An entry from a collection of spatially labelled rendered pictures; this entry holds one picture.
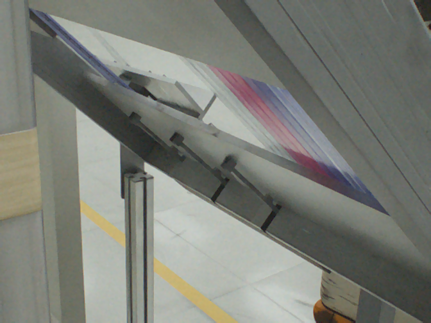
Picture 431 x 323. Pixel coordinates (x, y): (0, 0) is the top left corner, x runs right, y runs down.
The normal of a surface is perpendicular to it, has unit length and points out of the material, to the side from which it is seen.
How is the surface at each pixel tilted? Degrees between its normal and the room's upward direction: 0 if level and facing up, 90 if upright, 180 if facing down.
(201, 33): 137
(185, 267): 0
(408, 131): 90
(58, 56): 90
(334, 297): 90
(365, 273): 47
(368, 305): 90
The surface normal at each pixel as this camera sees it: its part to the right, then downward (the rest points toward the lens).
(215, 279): 0.04, -0.93
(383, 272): -0.55, -0.50
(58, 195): 0.71, 0.28
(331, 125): -0.57, 0.81
